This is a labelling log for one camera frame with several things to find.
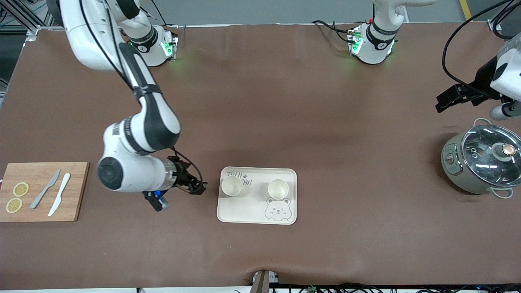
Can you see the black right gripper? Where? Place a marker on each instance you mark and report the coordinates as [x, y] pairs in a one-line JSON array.
[[179, 173]]

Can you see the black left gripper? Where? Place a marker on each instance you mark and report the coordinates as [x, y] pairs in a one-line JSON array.
[[483, 78]]

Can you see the white IKEA cup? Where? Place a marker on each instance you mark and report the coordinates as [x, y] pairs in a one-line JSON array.
[[232, 186], [278, 189]]

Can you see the cream bear print tray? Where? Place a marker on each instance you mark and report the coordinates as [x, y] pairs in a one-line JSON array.
[[244, 207]]

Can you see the glass pot lid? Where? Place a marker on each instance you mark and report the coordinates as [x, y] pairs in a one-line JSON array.
[[488, 150]]

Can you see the grey electric cooking pot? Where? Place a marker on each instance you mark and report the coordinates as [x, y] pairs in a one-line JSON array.
[[454, 167]]

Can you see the metal table clamp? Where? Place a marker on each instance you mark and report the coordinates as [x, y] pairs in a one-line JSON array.
[[262, 283]]

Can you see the bamboo cutting board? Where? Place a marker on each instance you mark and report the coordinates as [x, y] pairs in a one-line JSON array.
[[77, 203]]

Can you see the white plastic knife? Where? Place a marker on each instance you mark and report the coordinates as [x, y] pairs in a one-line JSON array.
[[57, 201]]

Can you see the grey plastic knife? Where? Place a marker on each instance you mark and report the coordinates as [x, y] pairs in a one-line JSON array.
[[40, 195]]

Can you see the yellow lemon slice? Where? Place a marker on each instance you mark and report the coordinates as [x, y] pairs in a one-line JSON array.
[[14, 205], [20, 189]]

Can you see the aluminium frame profile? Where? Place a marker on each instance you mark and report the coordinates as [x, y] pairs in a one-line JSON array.
[[498, 18], [24, 16]]

